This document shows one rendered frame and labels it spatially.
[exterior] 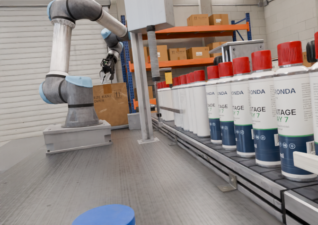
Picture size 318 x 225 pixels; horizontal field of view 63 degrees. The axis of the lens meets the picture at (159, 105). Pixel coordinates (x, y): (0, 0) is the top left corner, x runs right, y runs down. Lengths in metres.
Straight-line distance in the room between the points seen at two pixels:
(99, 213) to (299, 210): 0.25
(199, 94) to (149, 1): 0.44
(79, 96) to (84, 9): 0.43
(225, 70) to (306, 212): 0.35
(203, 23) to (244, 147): 5.10
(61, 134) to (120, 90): 0.63
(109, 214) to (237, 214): 0.21
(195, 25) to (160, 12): 4.51
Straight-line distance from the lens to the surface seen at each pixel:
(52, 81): 1.30
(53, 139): 1.15
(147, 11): 1.04
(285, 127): 0.42
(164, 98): 1.30
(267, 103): 0.48
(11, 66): 5.59
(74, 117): 1.20
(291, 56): 0.42
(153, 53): 0.98
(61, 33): 1.38
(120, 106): 1.66
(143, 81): 1.08
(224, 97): 0.61
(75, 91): 1.20
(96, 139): 1.15
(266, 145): 0.49
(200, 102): 0.79
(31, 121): 5.51
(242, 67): 0.55
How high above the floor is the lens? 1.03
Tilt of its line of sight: 3 degrees down
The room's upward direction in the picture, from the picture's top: 6 degrees counter-clockwise
